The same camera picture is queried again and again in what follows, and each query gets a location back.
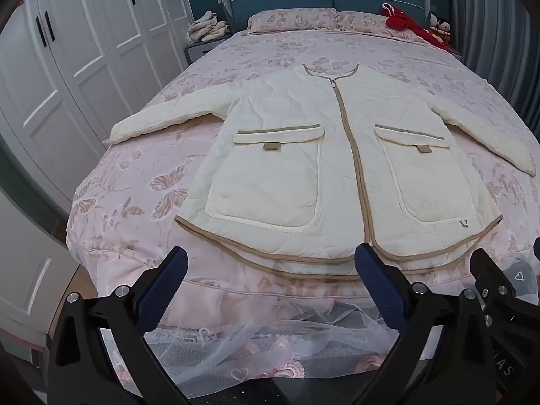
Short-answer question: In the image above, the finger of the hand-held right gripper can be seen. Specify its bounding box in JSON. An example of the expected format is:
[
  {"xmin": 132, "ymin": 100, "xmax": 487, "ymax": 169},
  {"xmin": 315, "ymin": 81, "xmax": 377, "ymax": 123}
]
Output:
[{"xmin": 469, "ymin": 248, "xmax": 514, "ymax": 304}]

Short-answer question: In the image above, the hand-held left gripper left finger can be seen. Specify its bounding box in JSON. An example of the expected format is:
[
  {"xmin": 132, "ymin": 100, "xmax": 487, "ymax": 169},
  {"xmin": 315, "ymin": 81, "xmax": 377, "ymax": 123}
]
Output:
[{"xmin": 48, "ymin": 246, "xmax": 189, "ymax": 405}]

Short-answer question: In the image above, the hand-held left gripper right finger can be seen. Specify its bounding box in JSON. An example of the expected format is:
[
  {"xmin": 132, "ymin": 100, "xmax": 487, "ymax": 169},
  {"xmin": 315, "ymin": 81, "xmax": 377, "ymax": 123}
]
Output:
[{"xmin": 270, "ymin": 243, "xmax": 498, "ymax": 405}]

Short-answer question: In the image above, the cream quilted jacket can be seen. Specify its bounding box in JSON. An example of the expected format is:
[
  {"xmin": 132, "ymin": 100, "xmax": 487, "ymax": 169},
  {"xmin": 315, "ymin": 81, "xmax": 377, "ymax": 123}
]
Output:
[{"xmin": 102, "ymin": 63, "xmax": 536, "ymax": 281}]

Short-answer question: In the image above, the pile of cream clothes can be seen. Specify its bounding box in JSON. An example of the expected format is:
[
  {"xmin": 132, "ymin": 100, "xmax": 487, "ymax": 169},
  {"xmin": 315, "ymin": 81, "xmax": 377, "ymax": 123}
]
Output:
[{"xmin": 186, "ymin": 10, "xmax": 232, "ymax": 45}]

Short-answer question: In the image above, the bed with pink floral cover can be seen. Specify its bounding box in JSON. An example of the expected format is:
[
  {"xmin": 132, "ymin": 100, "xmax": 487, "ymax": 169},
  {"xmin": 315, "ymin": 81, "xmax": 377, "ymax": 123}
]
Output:
[{"xmin": 67, "ymin": 29, "xmax": 540, "ymax": 334}]

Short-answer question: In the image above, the grey curtain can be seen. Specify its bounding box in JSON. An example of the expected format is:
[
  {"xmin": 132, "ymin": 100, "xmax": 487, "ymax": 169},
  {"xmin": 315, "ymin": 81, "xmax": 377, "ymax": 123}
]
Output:
[{"xmin": 446, "ymin": 0, "xmax": 540, "ymax": 129}]

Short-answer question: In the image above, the grey nightstand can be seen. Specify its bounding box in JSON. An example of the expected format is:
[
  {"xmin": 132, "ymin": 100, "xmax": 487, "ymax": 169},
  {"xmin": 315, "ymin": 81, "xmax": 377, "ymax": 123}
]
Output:
[{"xmin": 184, "ymin": 36, "xmax": 229, "ymax": 69}]

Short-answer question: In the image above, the plush toy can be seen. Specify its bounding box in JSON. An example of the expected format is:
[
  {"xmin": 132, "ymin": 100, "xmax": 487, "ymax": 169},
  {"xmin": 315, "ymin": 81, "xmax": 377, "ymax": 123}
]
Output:
[{"xmin": 428, "ymin": 12, "xmax": 453, "ymax": 48}]

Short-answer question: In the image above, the white wardrobe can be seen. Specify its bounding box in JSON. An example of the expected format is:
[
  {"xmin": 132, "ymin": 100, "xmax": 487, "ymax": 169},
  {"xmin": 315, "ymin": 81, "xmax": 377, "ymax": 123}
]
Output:
[{"xmin": 0, "ymin": 0, "xmax": 195, "ymax": 220}]

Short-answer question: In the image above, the red garment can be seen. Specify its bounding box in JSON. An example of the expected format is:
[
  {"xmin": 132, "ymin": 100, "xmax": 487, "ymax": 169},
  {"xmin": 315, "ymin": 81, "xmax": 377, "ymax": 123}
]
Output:
[{"xmin": 381, "ymin": 3, "xmax": 450, "ymax": 52}]

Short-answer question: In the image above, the pink floral pillow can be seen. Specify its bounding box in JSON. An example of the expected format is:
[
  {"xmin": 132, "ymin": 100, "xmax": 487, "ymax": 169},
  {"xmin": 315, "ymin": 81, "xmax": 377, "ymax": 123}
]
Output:
[
  {"xmin": 246, "ymin": 7, "xmax": 339, "ymax": 35},
  {"xmin": 336, "ymin": 9, "xmax": 425, "ymax": 41}
]

